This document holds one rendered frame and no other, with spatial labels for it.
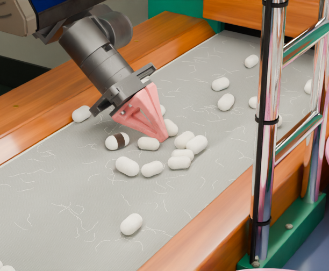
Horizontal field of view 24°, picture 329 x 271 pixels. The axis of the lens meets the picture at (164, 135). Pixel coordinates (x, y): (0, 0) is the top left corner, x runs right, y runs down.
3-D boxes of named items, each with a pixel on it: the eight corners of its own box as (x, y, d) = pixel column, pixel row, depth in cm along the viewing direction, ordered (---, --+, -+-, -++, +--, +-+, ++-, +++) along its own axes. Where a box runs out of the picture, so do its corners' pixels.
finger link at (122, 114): (196, 114, 112) (154, 64, 112) (169, 134, 106) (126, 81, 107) (169, 137, 116) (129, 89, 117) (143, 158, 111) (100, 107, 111)
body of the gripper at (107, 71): (161, 70, 112) (128, 31, 113) (119, 96, 105) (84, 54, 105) (136, 94, 117) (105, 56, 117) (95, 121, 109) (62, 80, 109)
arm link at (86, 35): (47, 40, 110) (70, 14, 107) (72, 31, 116) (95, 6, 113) (78, 78, 110) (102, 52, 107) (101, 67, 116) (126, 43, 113)
